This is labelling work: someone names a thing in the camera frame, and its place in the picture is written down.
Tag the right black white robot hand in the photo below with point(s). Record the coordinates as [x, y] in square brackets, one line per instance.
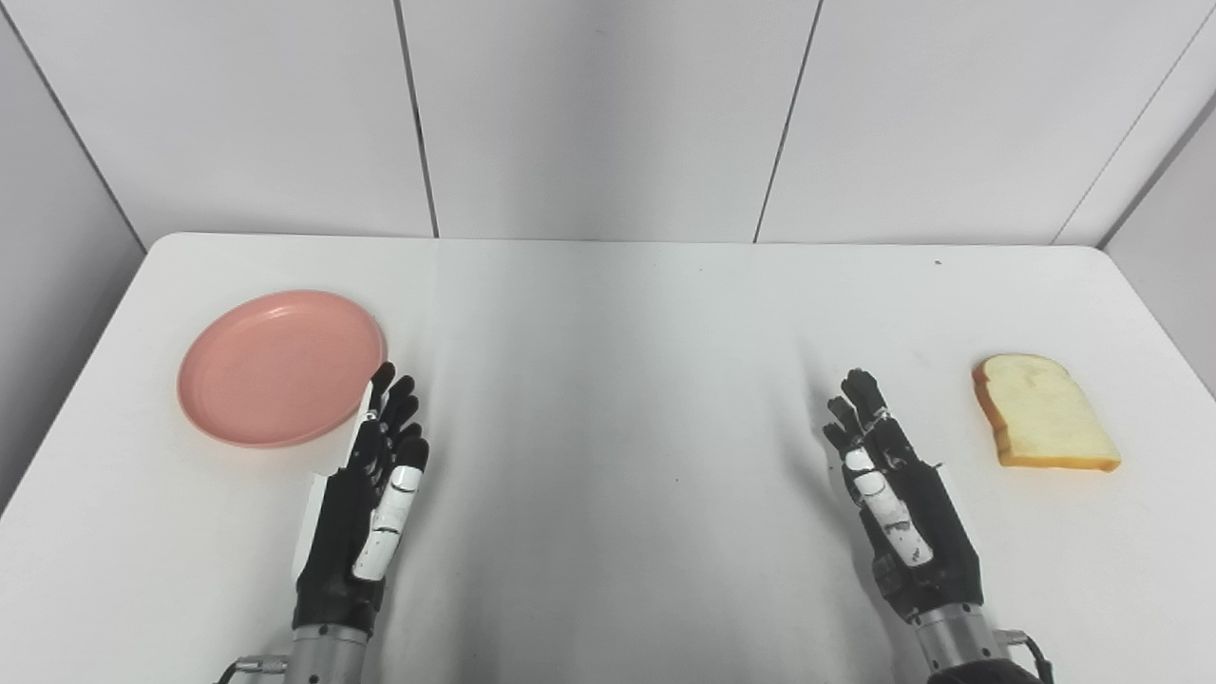
[912, 518]

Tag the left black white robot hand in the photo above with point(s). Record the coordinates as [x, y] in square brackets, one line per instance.
[353, 518]

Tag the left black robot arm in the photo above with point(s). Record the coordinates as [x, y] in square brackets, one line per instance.
[323, 655]

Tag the slice of white bread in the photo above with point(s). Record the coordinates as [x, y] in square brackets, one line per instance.
[1042, 413]

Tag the pink round plate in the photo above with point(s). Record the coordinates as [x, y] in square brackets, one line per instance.
[281, 368]

